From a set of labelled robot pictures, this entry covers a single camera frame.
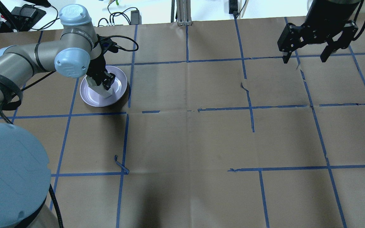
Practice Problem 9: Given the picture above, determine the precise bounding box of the black power adapter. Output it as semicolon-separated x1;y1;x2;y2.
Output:
130;10;142;25

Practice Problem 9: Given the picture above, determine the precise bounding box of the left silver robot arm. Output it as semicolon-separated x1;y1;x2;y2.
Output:
0;4;115;228

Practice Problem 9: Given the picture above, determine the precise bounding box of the aluminium frame post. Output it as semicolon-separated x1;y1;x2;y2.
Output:
170;0;192;26

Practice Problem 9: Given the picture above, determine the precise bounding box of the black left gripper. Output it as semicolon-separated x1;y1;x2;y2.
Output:
86;54;116;91

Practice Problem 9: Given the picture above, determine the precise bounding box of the white faceted mug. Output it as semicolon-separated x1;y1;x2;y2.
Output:
89;84;113;98

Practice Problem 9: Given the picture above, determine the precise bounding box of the brown paper table cover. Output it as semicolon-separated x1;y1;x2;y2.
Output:
6;17;365;228

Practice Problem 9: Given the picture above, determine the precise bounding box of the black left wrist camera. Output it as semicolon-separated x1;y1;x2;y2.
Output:
98;35;119;55

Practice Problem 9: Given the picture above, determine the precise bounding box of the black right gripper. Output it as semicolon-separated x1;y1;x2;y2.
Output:
278;0;360;64

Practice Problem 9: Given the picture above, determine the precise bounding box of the lilac round plate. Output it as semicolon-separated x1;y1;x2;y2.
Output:
80;65;128;107

